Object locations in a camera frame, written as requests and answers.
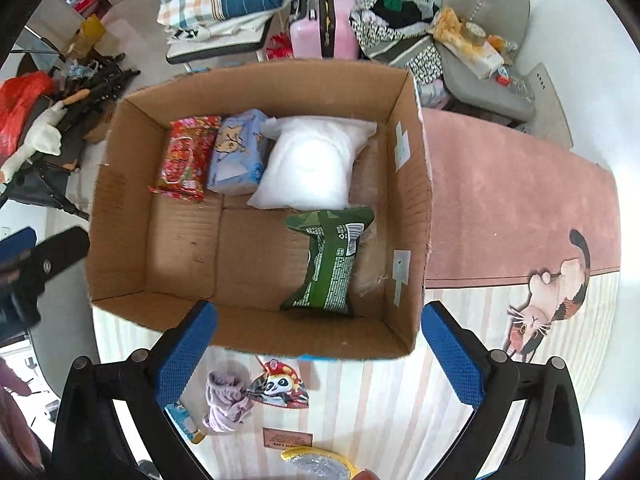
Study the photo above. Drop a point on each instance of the pink suitcase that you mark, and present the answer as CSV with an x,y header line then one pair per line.
x,y
325,25

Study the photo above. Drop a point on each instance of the white stuffed toy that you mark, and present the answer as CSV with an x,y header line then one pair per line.
x,y
37,137

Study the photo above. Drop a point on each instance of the person's left hand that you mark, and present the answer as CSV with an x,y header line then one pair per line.
x,y
12,410

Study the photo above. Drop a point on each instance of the white soft pillow pack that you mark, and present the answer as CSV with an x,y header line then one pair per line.
x,y
310,162

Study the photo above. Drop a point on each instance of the panda print packet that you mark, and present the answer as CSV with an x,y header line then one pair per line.
x,y
280,385

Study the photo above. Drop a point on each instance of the blue yellow small packet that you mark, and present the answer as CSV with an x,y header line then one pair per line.
x,y
186,422

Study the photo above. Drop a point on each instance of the yellow cardboard box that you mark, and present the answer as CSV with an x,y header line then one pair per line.
x,y
87,35

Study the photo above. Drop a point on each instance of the red snack packet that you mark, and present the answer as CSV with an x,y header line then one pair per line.
x,y
184,157

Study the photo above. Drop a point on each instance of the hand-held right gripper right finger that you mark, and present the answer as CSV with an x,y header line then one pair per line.
x,y
452,355

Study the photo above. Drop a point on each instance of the grey chair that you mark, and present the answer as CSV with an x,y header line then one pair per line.
x,y
487,55

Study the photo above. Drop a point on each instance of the red plastic bag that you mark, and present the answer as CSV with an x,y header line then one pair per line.
x,y
20,107

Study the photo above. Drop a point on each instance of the pink cat print blanket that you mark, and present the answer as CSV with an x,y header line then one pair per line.
x,y
500,240

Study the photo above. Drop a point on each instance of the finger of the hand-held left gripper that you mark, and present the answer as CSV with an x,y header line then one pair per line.
x,y
55,255

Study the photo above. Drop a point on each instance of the patterned bag of clothes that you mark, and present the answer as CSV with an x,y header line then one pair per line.
x,y
395,30

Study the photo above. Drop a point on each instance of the orange snack bag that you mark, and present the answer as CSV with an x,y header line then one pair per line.
x,y
467,40

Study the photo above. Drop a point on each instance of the green snack packet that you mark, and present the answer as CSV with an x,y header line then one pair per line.
x,y
327,260

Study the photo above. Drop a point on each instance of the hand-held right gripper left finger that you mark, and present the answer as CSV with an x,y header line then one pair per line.
x,y
186,360

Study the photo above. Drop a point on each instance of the light blue tissue pack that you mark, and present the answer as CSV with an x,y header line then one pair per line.
x,y
237,152

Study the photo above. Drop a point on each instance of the purple sock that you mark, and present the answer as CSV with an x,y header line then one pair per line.
x,y
225,400

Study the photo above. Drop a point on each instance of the black tripod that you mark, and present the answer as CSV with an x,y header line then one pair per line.
x,y
95,87

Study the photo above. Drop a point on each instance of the yellow rimmed round sponge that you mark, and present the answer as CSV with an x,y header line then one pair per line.
x,y
320,465

